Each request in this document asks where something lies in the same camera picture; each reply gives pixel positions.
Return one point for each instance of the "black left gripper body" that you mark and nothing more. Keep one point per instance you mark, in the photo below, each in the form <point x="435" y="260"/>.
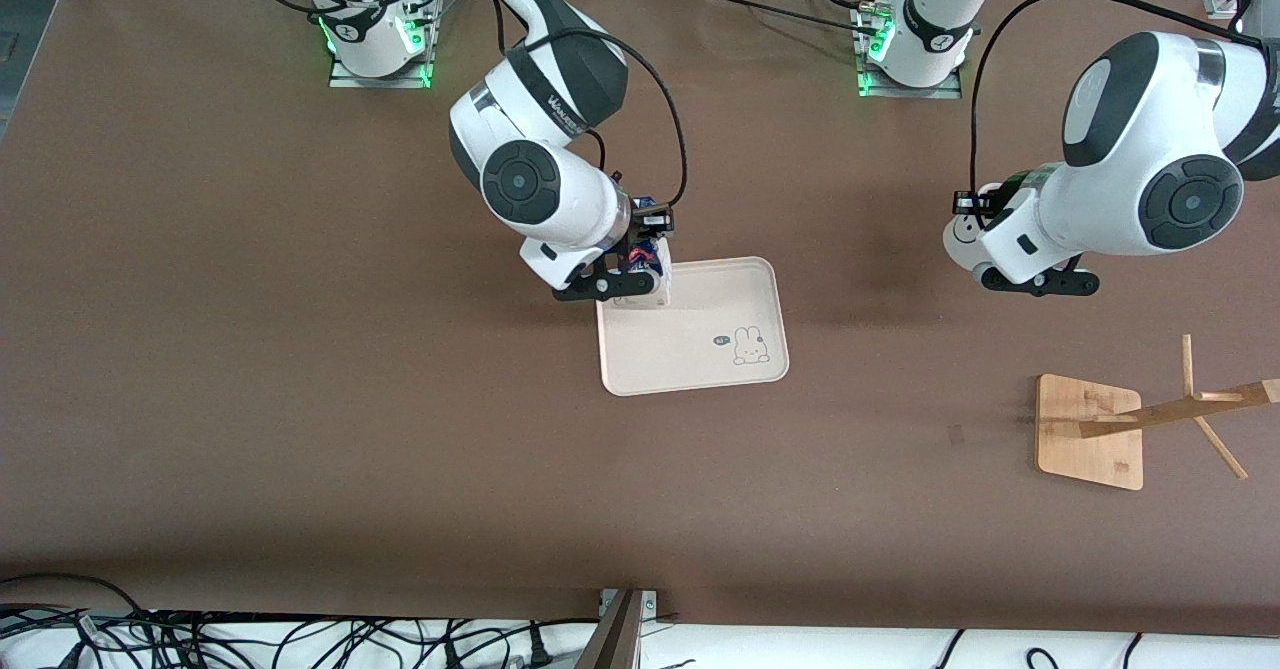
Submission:
<point x="966" y="203"/>

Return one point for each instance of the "blue white milk carton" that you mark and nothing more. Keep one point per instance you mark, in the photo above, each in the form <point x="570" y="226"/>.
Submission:
<point x="645" y="249"/>

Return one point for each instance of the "white smiley face cup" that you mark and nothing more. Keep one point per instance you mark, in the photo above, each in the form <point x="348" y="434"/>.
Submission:
<point x="962" y="239"/>

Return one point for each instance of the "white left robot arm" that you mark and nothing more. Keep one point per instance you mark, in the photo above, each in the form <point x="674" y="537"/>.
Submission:
<point x="1140" y="129"/>

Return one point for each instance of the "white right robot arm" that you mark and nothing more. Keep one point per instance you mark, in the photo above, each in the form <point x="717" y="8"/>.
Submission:
<point x="540" y="109"/>

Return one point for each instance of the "beige rabbit print tray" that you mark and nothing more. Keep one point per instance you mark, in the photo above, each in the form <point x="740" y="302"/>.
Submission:
<point x="700" y="349"/>

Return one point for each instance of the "wooden mug stand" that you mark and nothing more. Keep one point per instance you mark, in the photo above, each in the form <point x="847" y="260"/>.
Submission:
<point x="1085" y="439"/>

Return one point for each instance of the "aluminium left arm base plate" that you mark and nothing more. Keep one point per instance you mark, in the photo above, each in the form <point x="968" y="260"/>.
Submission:
<point x="905" y="91"/>

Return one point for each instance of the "aluminium frame profile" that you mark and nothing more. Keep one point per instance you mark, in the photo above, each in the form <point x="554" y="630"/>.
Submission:
<point x="1222" y="1"/>

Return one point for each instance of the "metal frame post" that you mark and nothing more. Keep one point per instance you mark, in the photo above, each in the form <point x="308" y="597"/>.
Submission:
<point x="618" y="634"/>

